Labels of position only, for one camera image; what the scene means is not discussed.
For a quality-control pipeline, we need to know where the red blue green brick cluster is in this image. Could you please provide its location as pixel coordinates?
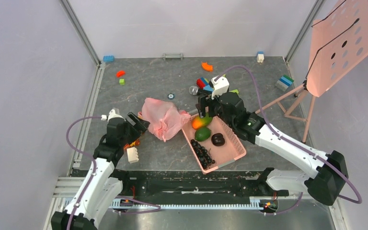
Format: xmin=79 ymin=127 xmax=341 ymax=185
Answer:
xmin=196 ymin=78 xmax=214 ymax=92

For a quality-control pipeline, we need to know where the black microphone silver head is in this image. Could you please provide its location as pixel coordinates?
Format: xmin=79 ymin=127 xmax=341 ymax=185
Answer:
xmin=189 ymin=86 xmax=212 ymax=96

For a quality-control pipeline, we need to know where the yellow orange toy brick vehicle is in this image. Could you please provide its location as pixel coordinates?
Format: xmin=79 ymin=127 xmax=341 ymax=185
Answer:
xmin=124 ymin=139 xmax=140 ymax=150

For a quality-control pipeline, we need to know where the blue white brick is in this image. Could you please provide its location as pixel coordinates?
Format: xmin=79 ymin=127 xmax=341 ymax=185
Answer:
xmin=256 ymin=51 xmax=265 ymax=63

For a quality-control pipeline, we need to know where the blue brick at corner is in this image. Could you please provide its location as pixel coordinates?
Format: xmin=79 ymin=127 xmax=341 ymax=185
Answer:
xmin=103 ymin=55 xmax=115 ymax=63

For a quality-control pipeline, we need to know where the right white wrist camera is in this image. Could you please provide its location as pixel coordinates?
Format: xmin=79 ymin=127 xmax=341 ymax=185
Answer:
xmin=210 ymin=76 xmax=230 ymax=99

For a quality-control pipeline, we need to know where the pink plastic basket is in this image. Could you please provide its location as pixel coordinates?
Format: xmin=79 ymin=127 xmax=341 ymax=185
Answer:
xmin=182 ymin=115 xmax=246 ymax=174

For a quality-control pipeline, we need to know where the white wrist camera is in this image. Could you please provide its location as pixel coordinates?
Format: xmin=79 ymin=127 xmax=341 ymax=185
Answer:
xmin=101 ymin=108 xmax=125 ymax=122
xmin=210 ymin=76 xmax=230 ymax=99

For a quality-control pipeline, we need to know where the white toy brick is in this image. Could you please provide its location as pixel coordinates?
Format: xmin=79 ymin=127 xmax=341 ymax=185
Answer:
xmin=126 ymin=147 xmax=139 ymax=164

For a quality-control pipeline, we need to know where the grey blue green brick stack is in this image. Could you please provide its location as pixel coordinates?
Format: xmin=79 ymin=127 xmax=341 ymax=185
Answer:
xmin=275 ymin=75 xmax=294 ymax=91

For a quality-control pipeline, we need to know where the dark fake plum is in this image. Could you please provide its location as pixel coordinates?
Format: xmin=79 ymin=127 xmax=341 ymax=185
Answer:
xmin=211 ymin=133 xmax=226 ymax=147

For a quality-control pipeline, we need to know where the grey metal handle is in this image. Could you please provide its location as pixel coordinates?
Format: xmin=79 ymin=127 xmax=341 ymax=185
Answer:
xmin=162 ymin=53 xmax=184 ymax=60

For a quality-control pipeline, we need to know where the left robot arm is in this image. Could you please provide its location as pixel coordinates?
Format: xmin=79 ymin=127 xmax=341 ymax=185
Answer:
xmin=50 ymin=109 xmax=150 ymax=230

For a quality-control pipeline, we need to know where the black fake grape bunch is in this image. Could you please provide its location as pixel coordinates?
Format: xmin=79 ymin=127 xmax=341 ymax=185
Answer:
xmin=190 ymin=139 xmax=216 ymax=170

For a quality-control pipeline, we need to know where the pink plastic bag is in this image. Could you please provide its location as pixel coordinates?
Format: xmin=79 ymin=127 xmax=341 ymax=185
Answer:
xmin=138 ymin=98 xmax=191 ymax=142

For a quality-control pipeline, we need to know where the red curved block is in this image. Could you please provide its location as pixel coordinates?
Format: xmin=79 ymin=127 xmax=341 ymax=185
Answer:
xmin=116 ymin=70 xmax=126 ymax=78

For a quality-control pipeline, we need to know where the green fake avocado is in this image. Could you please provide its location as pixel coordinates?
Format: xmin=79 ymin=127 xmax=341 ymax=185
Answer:
xmin=194 ymin=127 xmax=211 ymax=142

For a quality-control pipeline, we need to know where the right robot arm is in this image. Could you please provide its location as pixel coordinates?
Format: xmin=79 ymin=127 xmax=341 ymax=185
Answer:
xmin=196 ymin=92 xmax=348 ymax=206

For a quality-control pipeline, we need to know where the pink perforated music stand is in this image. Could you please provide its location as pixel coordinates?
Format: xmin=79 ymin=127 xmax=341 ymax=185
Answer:
xmin=263 ymin=0 xmax=368 ymax=143

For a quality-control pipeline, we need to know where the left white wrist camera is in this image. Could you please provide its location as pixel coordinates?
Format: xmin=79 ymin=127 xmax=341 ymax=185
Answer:
xmin=101 ymin=108 xmax=125 ymax=122

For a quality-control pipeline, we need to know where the orange curved block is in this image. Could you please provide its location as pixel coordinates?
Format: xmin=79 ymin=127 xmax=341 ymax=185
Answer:
xmin=201 ymin=62 xmax=213 ymax=72

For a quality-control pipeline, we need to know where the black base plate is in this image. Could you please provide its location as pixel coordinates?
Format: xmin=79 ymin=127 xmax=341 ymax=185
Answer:
xmin=111 ymin=170 xmax=289 ymax=205

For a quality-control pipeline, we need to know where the orange green fake mango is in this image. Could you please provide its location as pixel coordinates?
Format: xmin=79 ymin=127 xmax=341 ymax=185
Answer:
xmin=191 ymin=115 xmax=213 ymax=130

